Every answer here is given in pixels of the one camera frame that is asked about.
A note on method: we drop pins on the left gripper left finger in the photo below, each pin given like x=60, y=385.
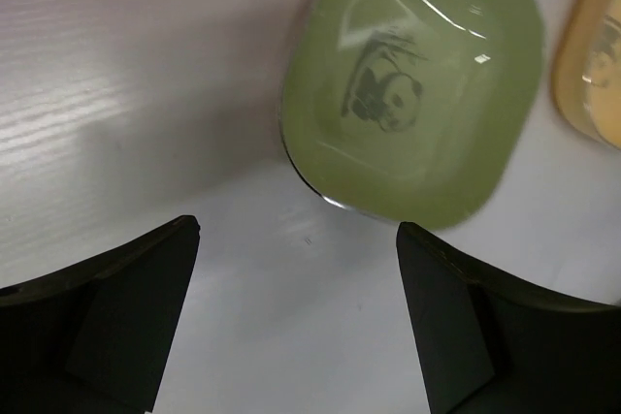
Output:
x=95, y=337

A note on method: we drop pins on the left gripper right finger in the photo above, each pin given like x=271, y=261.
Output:
x=490, y=342

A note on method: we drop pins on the green square plate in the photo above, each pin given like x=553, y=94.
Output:
x=409, y=110

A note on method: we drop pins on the yellow square plate right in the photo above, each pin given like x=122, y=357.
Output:
x=586, y=72

